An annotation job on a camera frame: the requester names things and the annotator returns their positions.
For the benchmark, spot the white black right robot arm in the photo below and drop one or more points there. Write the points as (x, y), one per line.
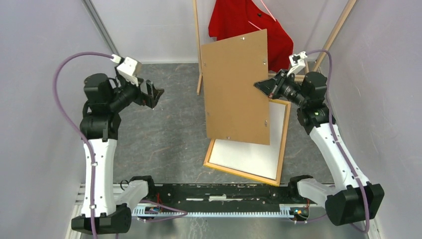
(353, 198)

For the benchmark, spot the building and sky photo print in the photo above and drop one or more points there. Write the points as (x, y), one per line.
(250, 158)

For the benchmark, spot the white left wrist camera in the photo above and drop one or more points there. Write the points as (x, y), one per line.
(128, 68)

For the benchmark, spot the red t-shirt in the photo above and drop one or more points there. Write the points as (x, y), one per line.
(228, 20)

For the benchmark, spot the wooden clothes rack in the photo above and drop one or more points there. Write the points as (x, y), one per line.
(329, 42)

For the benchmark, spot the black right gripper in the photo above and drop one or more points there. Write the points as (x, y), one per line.
(268, 86)

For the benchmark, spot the brown cardboard backing board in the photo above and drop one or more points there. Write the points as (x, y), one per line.
(236, 110)

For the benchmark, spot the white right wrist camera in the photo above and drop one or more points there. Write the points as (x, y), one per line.
(298, 63)

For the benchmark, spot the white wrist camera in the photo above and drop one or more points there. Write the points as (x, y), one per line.
(128, 68)
(298, 63)

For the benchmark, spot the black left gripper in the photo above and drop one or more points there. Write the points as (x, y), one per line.
(150, 99)

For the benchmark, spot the pink clothes hanger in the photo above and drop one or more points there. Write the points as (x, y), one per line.
(259, 17)

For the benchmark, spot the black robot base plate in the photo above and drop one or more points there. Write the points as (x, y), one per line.
(219, 198)

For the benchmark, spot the yellow wooden picture frame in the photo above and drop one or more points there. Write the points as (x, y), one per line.
(244, 175)

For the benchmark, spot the grey slotted cable duct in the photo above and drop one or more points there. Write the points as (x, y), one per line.
(283, 212)

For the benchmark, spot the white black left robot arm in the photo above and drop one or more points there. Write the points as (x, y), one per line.
(102, 213)

